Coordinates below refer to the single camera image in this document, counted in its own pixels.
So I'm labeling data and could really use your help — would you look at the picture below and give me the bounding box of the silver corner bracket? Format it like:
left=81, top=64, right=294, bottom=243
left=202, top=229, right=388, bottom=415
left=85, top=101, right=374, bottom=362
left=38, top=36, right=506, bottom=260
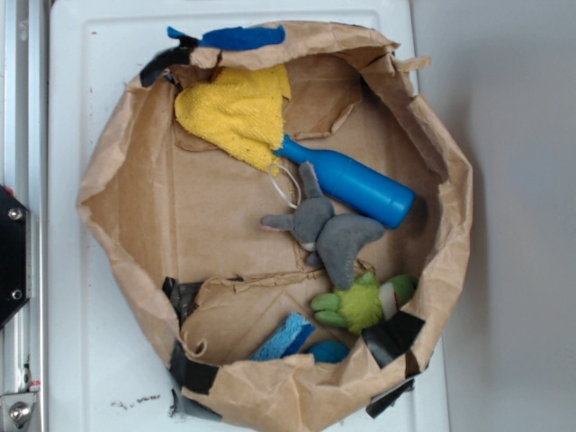
left=1, top=392, right=37, bottom=432

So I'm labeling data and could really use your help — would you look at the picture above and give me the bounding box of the blue felt cloth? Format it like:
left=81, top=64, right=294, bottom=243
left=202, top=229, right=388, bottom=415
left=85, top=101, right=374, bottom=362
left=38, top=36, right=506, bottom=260
left=166, top=25, right=286, bottom=51

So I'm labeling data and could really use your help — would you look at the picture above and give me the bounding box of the green plush toy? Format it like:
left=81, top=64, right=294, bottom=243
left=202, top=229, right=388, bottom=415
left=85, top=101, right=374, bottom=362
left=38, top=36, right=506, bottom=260
left=310, top=272, right=419, bottom=335

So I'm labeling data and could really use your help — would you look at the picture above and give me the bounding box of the blue plastic bottle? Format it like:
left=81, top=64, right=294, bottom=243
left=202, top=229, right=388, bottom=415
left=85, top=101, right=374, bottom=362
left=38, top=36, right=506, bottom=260
left=274, top=136, right=416, bottom=229

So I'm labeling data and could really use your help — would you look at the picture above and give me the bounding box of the blue sponge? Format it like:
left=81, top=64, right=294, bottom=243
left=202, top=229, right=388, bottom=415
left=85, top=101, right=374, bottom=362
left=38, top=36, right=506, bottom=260
left=248, top=312, right=316, bottom=361

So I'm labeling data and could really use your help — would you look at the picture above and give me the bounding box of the brown paper bag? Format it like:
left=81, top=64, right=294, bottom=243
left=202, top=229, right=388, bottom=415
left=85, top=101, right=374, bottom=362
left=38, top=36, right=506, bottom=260
left=80, top=21, right=473, bottom=431

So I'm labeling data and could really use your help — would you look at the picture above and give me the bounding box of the blue ball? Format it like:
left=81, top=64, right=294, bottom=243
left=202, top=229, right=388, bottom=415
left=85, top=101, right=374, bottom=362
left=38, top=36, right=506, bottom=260
left=307, top=340, right=350, bottom=364

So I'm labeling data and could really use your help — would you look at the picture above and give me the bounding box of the black metal bracket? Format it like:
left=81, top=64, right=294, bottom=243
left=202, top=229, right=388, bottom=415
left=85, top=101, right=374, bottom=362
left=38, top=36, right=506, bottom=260
left=0, top=185, right=31, bottom=329

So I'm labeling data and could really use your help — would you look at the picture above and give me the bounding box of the grey plush toy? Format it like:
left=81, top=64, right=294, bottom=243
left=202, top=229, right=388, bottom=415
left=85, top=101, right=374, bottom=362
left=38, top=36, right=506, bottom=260
left=260, top=162, right=385, bottom=290

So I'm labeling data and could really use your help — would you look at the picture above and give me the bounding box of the aluminium frame rail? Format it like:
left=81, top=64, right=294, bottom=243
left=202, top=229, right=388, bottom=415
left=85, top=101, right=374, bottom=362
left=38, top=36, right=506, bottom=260
left=1, top=1, right=50, bottom=431

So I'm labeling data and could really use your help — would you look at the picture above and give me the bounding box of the yellow cloth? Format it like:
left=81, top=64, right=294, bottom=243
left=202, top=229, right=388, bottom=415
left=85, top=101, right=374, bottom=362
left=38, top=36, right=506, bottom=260
left=175, top=64, right=292, bottom=172

